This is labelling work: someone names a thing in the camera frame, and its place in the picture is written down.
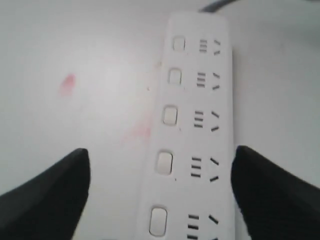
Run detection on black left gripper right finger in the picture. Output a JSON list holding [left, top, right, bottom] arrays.
[[231, 145, 320, 240]]

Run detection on white five-socket power strip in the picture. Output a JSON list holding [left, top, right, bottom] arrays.
[[136, 10, 236, 240]]

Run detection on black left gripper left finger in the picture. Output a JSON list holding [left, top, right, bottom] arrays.
[[0, 148, 90, 240]]

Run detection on grey power cable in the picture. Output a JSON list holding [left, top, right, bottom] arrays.
[[198, 0, 235, 13]]

